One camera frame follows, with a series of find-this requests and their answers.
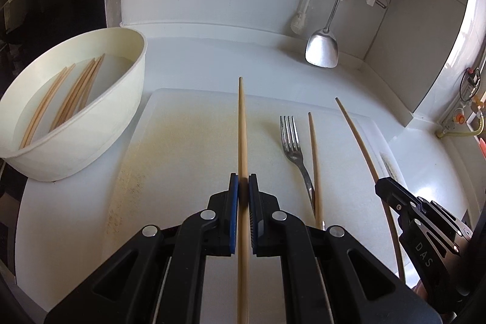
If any bunch of wooden chopsticks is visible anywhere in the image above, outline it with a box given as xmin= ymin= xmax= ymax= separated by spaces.
xmin=49 ymin=53 xmax=106 ymax=131

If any metal spatula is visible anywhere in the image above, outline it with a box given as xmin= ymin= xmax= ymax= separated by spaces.
xmin=304 ymin=0 xmax=360 ymax=69

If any long wooden chopstick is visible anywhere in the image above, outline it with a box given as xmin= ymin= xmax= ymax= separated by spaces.
xmin=237 ymin=77 xmax=252 ymax=324
xmin=307 ymin=112 xmax=326 ymax=230
xmin=334 ymin=98 xmax=405 ymax=280
xmin=23 ymin=63 xmax=77 ymax=148
xmin=19 ymin=67 xmax=69 ymax=149

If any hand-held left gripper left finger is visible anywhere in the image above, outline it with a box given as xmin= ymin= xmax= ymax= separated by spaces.
xmin=43 ymin=173 xmax=240 ymax=324

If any red gas valve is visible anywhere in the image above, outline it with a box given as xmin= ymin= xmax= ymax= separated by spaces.
xmin=460 ymin=67 xmax=482 ymax=101

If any person's right hand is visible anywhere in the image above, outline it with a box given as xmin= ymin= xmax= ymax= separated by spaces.
xmin=414 ymin=280 xmax=430 ymax=301

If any yellow gas hose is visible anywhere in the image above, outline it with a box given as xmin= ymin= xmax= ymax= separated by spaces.
xmin=436 ymin=111 xmax=486 ymax=139

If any metal fork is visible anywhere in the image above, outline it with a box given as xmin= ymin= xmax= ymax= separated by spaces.
xmin=279 ymin=115 xmax=326 ymax=230

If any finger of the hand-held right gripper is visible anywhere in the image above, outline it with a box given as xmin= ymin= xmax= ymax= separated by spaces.
xmin=375 ymin=177 xmax=474 ymax=239
xmin=397 ymin=208 xmax=462 ymax=258

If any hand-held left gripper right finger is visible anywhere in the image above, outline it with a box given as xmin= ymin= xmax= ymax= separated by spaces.
xmin=248 ymin=173 xmax=437 ymax=324

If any white cutting board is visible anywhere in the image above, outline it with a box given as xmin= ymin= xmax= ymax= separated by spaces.
xmin=103 ymin=87 xmax=408 ymax=324

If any white round bowl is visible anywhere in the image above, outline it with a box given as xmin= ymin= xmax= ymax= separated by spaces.
xmin=0 ymin=27 xmax=148 ymax=182

